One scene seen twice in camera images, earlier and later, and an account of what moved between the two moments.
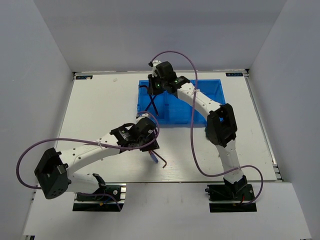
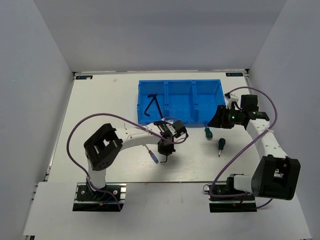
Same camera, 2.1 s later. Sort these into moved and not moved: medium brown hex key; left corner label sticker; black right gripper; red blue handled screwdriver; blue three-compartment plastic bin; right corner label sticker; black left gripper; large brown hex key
Moved: black left gripper; black right gripper; large brown hex key; medium brown hex key
Not moved: right corner label sticker; left corner label sticker; blue three-compartment plastic bin; red blue handled screwdriver
